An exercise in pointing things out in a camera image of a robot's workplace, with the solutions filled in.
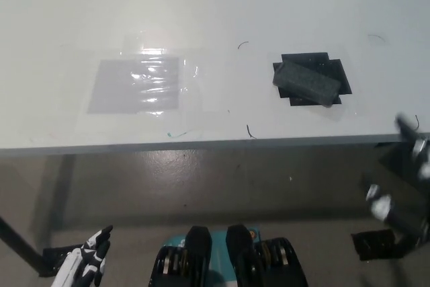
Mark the dark table underframe brace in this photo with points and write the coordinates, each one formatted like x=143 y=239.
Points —
x=394 y=162

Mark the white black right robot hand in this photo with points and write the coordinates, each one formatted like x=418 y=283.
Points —
x=399 y=213

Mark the grey rectangular patch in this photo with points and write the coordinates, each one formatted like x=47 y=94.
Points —
x=107 y=92

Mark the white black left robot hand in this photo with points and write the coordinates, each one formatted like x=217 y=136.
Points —
x=90 y=255

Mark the black tape marked spot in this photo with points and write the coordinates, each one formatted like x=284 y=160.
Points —
x=334 y=68

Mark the dark grey whiteboard eraser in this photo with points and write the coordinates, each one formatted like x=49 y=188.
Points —
x=305 y=82

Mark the clear film over black spot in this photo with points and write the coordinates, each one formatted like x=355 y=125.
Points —
x=353 y=109

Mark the clear film over grey patch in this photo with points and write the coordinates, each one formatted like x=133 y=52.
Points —
x=201 y=99

